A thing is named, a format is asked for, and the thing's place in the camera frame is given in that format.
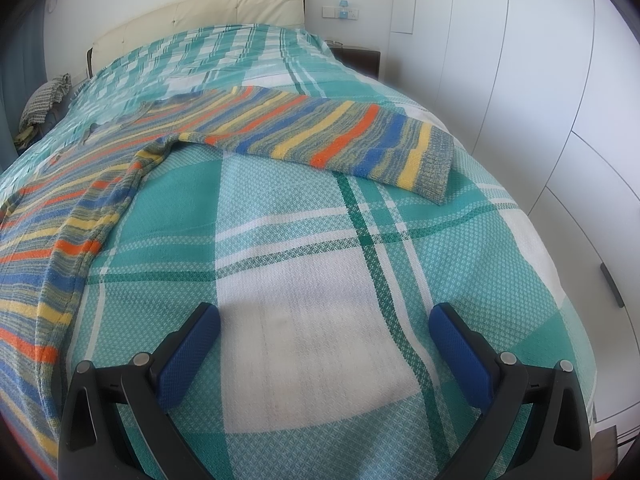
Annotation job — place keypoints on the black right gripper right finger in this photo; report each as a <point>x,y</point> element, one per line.
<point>555,442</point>

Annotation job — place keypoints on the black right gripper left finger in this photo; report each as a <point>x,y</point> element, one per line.
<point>93,441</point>

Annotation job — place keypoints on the colourful striped knit sweater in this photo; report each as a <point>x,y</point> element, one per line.
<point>320,271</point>

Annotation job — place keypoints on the pile of folded clothes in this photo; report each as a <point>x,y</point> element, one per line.
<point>43,111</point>

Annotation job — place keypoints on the teal white plaid bedspread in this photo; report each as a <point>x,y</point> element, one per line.
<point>498,275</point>

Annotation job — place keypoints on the white wardrobe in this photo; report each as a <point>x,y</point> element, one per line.
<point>545,95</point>

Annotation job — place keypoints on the teal blue curtain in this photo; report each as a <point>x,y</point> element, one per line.
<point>22,71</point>

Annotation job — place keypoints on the dark wooden nightstand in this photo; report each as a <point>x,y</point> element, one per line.
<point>364,61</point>

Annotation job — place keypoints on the cream padded headboard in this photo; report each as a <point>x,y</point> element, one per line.
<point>190,14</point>

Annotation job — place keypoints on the white wall socket plate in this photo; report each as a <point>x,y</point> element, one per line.
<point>343,11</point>

